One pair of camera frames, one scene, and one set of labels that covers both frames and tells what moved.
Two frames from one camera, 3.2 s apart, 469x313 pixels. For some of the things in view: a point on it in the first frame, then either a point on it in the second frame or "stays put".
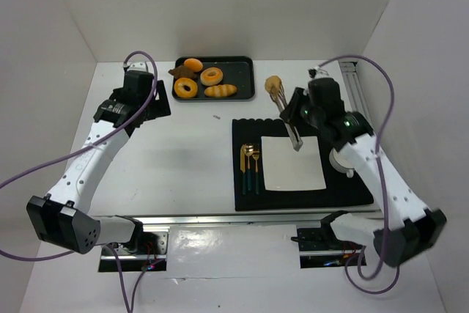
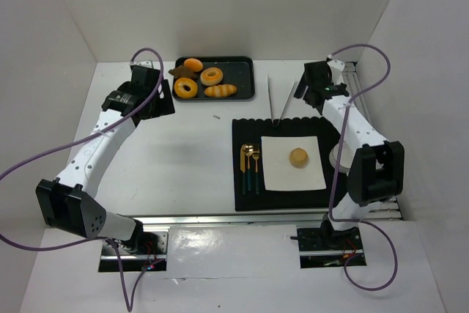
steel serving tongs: x=280 y=97 -> x=275 y=124
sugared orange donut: x=179 y=90 stays put
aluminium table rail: x=231 y=219 stays put
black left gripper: x=160 y=98 stays put
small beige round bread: x=272 y=83 -> x=298 y=157
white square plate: x=286 y=169 stays put
